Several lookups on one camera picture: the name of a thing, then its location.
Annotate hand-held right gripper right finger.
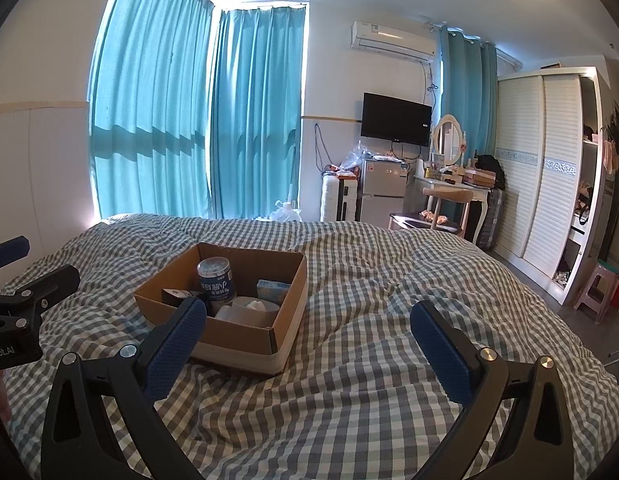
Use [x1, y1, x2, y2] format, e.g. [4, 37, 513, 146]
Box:
[409, 301, 575, 480]

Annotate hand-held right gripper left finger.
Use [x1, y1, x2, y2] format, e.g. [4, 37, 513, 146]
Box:
[41, 296, 209, 480]

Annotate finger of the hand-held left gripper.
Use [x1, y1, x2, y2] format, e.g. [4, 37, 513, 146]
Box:
[0, 265, 81, 333]
[0, 236, 30, 272]

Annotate small printed carton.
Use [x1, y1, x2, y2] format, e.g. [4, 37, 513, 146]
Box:
[163, 287, 209, 313]

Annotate cardboard box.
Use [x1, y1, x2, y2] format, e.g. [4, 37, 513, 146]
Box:
[134, 242, 309, 376]

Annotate white cup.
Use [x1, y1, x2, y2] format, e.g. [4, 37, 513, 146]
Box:
[214, 297, 280, 331]

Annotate blue tissue packet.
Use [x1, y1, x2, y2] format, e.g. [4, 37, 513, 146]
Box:
[257, 279, 292, 303]

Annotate checked blanket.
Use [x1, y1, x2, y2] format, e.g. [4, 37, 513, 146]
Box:
[0, 212, 619, 480]

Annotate dark suitcase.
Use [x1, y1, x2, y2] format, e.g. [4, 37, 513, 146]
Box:
[477, 187, 505, 251]

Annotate wooden chair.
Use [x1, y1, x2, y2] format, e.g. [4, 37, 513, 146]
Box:
[388, 187, 475, 238]

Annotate pink plastic stool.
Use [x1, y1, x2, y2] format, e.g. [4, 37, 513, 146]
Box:
[573, 259, 619, 325]

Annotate white vanity desk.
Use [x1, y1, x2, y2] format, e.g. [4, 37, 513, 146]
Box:
[409, 175, 493, 241]

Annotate small silver fridge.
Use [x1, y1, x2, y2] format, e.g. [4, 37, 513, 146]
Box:
[358, 156, 407, 223]

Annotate pink box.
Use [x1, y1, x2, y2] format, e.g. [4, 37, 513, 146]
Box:
[462, 167, 495, 188]

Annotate clear plastic bag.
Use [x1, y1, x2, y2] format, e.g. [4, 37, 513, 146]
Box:
[270, 199, 303, 223]
[339, 140, 373, 171]

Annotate white suitcase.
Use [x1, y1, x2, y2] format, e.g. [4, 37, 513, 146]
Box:
[321, 174, 360, 222]

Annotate black bag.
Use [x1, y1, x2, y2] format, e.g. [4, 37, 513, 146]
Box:
[475, 154, 506, 191]

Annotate teal curtain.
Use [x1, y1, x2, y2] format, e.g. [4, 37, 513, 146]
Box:
[210, 5, 308, 221]
[90, 0, 215, 221]
[437, 25, 497, 161]

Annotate oval vanity mirror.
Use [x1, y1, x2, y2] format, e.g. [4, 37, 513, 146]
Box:
[432, 114, 464, 167]

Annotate white louvred wardrobe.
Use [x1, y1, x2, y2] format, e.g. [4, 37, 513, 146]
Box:
[494, 67, 615, 306]

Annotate hanging pink clothes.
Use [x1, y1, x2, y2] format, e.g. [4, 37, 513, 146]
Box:
[602, 115, 619, 176]

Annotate white air conditioner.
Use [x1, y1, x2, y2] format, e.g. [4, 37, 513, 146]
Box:
[350, 21, 437, 63]

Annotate black wall television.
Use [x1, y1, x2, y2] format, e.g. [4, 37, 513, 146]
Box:
[360, 92, 433, 147]

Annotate black wall cable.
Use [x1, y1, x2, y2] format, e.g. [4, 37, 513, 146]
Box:
[313, 122, 330, 173]

